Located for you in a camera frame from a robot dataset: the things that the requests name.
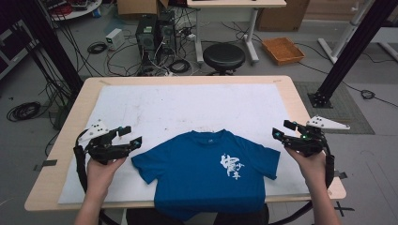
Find white metal frame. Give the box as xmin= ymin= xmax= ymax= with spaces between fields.
xmin=316 ymin=0 xmax=376 ymax=66

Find orange woven basket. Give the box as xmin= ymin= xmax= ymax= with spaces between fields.
xmin=261 ymin=37 xmax=306 ymax=67

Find white power supply box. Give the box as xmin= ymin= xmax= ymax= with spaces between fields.
xmin=104 ymin=27 xmax=126 ymax=52

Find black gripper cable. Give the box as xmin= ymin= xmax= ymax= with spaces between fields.
xmin=72 ymin=128 xmax=92 ymax=193
xmin=268 ymin=136 xmax=336 ymax=225

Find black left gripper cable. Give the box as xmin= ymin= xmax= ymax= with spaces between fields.
xmin=72 ymin=128 xmax=92 ymax=193

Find white table mat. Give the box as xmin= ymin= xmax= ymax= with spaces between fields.
xmin=57 ymin=82 xmax=311 ymax=205

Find black cross tape mark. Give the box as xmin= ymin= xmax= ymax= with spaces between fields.
xmin=332 ymin=201 xmax=357 ymax=218

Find large cardboard box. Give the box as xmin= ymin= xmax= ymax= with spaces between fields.
xmin=255 ymin=0 xmax=311 ymax=33

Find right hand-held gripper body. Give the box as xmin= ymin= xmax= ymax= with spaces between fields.
xmin=285 ymin=115 xmax=351 ymax=158

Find black round stool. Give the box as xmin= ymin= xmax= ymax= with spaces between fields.
xmin=202 ymin=42 xmax=247 ymax=77

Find black computer tower green label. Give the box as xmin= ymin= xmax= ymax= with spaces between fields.
xmin=134 ymin=14 xmax=159 ymax=68

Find black cable with small coil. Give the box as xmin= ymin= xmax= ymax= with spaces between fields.
xmin=342 ymin=80 xmax=398 ymax=109

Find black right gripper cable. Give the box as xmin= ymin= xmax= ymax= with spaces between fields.
xmin=268 ymin=136 xmax=336 ymax=225

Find open cardboard box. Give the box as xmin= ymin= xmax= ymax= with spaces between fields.
xmin=115 ymin=0 xmax=170 ymax=17

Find white desk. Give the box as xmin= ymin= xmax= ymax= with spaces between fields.
xmin=186 ymin=0 xmax=288 ymax=66

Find small coiled black cable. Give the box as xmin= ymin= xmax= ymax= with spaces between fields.
xmin=86 ymin=40 xmax=109 ymax=55

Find grey floor mat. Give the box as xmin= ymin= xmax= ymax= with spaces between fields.
xmin=293 ymin=81 xmax=376 ymax=136

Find blue printed t-shirt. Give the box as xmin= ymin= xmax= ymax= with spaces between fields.
xmin=130 ymin=128 xmax=282 ymax=222

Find person's right hand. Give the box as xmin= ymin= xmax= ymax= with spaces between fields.
xmin=284 ymin=146 xmax=328 ymax=189

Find round white table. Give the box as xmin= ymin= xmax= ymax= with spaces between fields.
xmin=40 ymin=0 xmax=104 ymax=23

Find person's legs in dark pants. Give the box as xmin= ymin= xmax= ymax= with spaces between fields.
xmin=125 ymin=203 xmax=270 ymax=225

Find black metal stand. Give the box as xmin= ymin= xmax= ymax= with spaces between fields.
xmin=307 ymin=0 xmax=398 ymax=110
xmin=12 ymin=0 xmax=85 ymax=96

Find person's left hand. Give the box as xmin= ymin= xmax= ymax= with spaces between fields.
xmin=86 ymin=156 xmax=127 ymax=196

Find large coiled black cable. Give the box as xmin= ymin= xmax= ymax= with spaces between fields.
xmin=6 ymin=100 xmax=42 ymax=123

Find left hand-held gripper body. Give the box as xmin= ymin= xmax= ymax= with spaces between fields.
xmin=82 ymin=119 xmax=130 ymax=166

